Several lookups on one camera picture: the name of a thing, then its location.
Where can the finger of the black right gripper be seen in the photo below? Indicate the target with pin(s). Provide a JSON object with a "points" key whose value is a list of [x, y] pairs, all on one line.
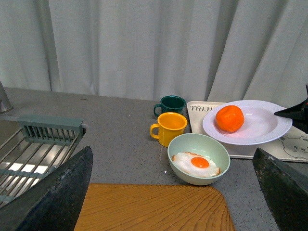
{"points": [[298, 114]]}

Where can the left gripper black camera-mount left finger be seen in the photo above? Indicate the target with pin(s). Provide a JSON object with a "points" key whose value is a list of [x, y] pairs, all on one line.
{"points": [[54, 203]]}

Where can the left gripper black camera-mount right finger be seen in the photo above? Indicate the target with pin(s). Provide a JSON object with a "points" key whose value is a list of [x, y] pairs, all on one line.
{"points": [[285, 191]]}

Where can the white ridged plate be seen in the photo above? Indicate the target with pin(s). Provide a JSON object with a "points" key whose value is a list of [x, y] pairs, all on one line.
{"points": [[261, 125]]}

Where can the orange mandarin fruit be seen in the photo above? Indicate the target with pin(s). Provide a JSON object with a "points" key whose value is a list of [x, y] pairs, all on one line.
{"points": [[230, 118]]}

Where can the cream bear serving tray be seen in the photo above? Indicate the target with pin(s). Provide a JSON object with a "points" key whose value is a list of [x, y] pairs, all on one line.
{"points": [[291, 147]]}

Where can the wooden cutting board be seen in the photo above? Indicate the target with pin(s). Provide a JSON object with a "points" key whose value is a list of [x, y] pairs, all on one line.
{"points": [[131, 207]]}

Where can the green sink drying rack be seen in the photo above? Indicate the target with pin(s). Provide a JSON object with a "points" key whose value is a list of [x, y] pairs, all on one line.
{"points": [[31, 147]]}

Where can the light green bowl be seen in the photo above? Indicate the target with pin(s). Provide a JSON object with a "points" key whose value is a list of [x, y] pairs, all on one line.
{"points": [[204, 146]]}

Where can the fake fried egg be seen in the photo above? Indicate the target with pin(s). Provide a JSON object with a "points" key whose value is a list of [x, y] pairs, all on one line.
{"points": [[195, 165]]}

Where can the metal faucet base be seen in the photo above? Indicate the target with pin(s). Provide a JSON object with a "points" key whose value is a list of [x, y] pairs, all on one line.
{"points": [[5, 104]]}

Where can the grey curtain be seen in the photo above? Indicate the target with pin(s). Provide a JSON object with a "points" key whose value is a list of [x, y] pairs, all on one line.
{"points": [[212, 50]]}

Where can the dark green enamel mug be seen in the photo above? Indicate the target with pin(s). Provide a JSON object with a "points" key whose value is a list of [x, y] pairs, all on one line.
{"points": [[170, 103]]}

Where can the yellow enamel mug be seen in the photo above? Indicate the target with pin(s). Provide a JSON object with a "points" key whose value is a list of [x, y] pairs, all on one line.
{"points": [[169, 125]]}

